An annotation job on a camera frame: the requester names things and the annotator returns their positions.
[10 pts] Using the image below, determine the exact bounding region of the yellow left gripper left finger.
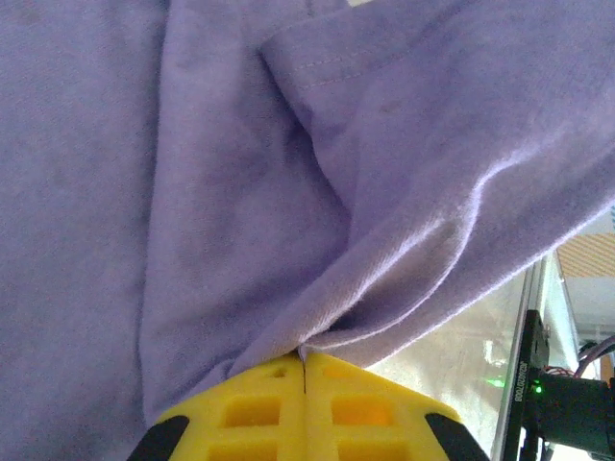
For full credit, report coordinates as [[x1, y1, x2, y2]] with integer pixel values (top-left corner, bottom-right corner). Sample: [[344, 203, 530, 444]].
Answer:
[[127, 353, 308, 461]]

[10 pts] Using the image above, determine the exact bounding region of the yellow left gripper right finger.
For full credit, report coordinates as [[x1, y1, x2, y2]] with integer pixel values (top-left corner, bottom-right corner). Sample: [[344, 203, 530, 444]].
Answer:
[[304, 352, 491, 461]]

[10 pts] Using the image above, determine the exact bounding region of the purple t-shirt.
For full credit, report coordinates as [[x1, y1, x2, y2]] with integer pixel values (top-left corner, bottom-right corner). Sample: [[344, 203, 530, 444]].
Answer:
[[0, 0, 615, 433]]

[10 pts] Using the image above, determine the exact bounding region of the long aluminium base rail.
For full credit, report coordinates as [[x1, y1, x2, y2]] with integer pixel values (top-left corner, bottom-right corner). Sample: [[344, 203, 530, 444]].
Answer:
[[489, 253, 580, 452]]

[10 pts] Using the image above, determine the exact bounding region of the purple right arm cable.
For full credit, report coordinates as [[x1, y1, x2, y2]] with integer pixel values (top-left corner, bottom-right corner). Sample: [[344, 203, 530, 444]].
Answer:
[[574, 334, 615, 378]]

